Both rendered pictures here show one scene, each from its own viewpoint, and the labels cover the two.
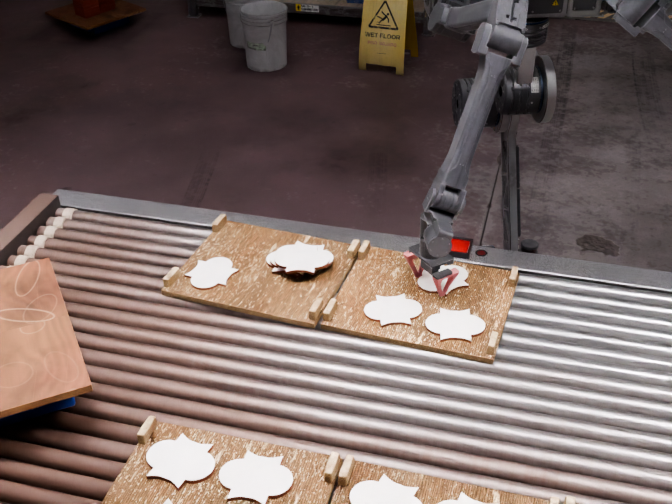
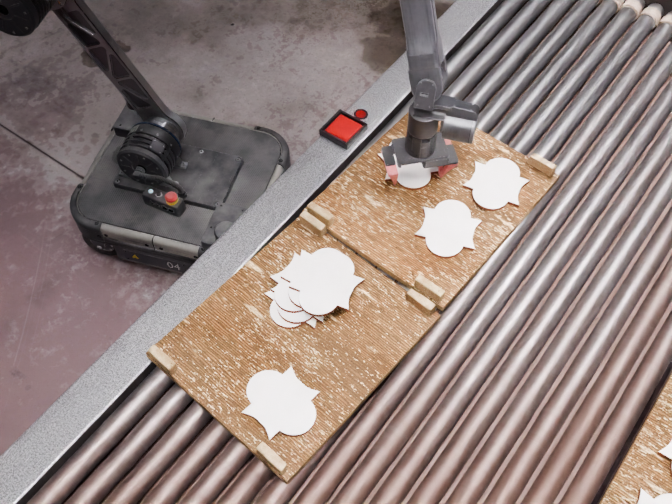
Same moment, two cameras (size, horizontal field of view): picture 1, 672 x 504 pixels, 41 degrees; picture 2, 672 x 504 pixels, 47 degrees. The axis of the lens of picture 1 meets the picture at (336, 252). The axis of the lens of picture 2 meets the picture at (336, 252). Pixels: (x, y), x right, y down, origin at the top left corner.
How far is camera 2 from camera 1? 177 cm
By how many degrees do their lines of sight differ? 51
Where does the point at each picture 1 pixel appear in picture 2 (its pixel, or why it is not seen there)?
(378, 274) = (369, 218)
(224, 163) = not seen: outside the picture
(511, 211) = (136, 75)
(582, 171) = not seen: outside the picture
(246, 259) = (265, 350)
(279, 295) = (366, 334)
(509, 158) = (95, 25)
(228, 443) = (635, 470)
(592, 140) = not seen: outside the picture
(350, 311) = (431, 270)
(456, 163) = (435, 33)
